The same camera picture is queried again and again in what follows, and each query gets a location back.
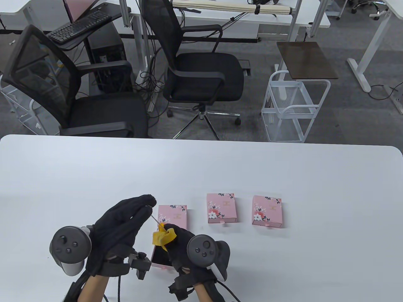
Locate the person's right hand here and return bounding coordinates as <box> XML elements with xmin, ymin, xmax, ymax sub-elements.
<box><xmin>162</xmin><ymin>224</ymin><xmax>218</xmax><ymax>285</ymax></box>

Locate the person's left hand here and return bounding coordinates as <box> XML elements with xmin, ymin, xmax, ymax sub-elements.
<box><xmin>85</xmin><ymin>194</ymin><xmax>157</xmax><ymax>277</ymax></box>

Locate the pink tray black lining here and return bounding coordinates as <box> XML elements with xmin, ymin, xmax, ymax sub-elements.
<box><xmin>150</xmin><ymin>245</ymin><xmax>174</xmax><ymax>271</ymax></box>

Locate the yellow cleaning cloth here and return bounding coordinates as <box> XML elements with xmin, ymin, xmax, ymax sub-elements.
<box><xmin>152</xmin><ymin>223</ymin><xmax>177</xmax><ymax>252</ymax></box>

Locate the silver chain necklace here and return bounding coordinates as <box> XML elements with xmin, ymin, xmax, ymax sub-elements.
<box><xmin>147</xmin><ymin>204</ymin><xmax>165</xmax><ymax>226</ymax></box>

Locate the pink floral gift box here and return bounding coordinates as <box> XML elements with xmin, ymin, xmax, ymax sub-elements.
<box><xmin>157</xmin><ymin>205</ymin><xmax>188</xmax><ymax>232</ymax></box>

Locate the pink floral box sleeve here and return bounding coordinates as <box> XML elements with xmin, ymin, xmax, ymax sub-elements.
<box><xmin>252</xmin><ymin>195</ymin><xmax>283</xmax><ymax>229</ymax></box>

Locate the person's right forearm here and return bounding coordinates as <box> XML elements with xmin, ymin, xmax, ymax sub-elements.
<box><xmin>192</xmin><ymin>283</ymin><xmax>218</xmax><ymax>302</ymax></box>

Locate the person's left forearm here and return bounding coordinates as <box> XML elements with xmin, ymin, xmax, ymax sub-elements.
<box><xmin>77</xmin><ymin>274</ymin><xmax>109</xmax><ymax>302</ymax></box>

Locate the grey hand controller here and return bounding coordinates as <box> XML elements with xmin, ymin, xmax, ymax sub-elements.
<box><xmin>187</xmin><ymin>234</ymin><xmax>231</xmax><ymax>282</ymax></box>
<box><xmin>49</xmin><ymin>226</ymin><xmax>92</xmax><ymax>277</ymax></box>

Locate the black mesh office chair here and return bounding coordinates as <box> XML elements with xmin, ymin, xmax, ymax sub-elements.
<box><xmin>2</xmin><ymin>25</ymin><xmax>150</xmax><ymax>138</ymax></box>

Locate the black chair chrome base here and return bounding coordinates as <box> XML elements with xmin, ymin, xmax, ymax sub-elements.
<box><xmin>141</xmin><ymin>0</ymin><xmax>245</xmax><ymax>141</ymax></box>

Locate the black computer tower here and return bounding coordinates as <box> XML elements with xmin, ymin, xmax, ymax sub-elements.
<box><xmin>87</xmin><ymin>23</ymin><xmax>134</xmax><ymax>93</ymax></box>

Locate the black keyboard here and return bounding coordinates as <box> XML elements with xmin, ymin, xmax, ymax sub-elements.
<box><xmin>47</xmin><ymin>11</ymin><xmax>113</xmax><ymax>44</ymax></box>

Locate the black keyboard tray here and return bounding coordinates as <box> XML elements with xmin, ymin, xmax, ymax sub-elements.
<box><xmin>47</xmin><ymin>4</ymin><xmax>123</xmax><ymax>51</ymax></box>

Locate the dark brown wooden board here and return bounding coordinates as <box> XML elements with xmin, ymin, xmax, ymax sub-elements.
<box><xmin>276</xmin><ymin>42</ymin><xmax>339</xmax><ymax>80</ymax></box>

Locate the rolled beige mat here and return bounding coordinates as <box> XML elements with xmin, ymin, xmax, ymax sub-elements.
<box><xmin>172</xmin><ymin>0</ymin><xmax>293</xmax><ymax>15</ymax></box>

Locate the white desk foot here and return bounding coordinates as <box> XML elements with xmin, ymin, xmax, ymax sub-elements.
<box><xmin>383</xmin><ymin>84</ymin><xmax>403</xmax><ymax>114</ymax></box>

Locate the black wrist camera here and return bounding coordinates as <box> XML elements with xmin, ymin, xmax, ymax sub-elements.
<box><xmin>128</xmin><ymin>252</ymin><xmax>151</xmax><ymax>280</ymax></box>
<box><xmin>168</xmin><ymin>274</ymin><xmax>194</xmax><ymax>301</ymax></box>

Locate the tangle of black cables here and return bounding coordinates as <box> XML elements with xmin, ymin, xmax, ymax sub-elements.
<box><xmin>135</xmin><ymin>38</ymin><xmax>167</xmax><ymax>126</ymax></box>

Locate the white wire cart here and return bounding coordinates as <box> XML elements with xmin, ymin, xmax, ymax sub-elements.
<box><xmin>0</xmin><ymin>75</ymin><xmax>48</xmax><ymax>136</ymax></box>
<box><xmin>261</xmin><ymin>71</ymin><xmax>331</xmax><ymax>143</ymax></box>

